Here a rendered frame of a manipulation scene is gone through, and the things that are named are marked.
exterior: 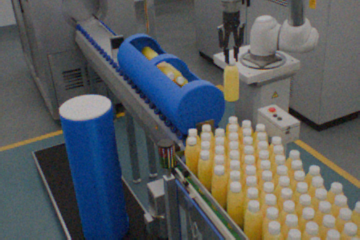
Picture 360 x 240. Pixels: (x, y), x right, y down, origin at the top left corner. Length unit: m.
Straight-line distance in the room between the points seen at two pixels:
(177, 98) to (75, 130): 0.60
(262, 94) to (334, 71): 1.28
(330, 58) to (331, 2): 0.48
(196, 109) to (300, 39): 0.82
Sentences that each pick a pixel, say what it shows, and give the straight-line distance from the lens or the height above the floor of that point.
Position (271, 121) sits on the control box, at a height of 1.09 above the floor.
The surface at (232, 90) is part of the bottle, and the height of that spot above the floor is 1.25.
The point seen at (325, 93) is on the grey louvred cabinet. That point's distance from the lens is 4.11.
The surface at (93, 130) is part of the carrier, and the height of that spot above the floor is 0.96.
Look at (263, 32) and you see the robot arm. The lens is 2.84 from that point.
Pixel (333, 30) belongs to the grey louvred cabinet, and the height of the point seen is 0.92.
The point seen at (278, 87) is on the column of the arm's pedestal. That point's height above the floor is 0.90.
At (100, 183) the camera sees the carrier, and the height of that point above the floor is 0.61.
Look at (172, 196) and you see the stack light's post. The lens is 1.91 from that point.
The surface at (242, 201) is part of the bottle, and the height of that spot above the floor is 1.04.
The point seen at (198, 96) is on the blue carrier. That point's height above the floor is 1.18.
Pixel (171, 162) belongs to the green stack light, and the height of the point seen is 1.19.
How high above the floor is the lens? 2.22
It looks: 28 degrees down
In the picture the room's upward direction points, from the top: 4 degrees counter-clockwise
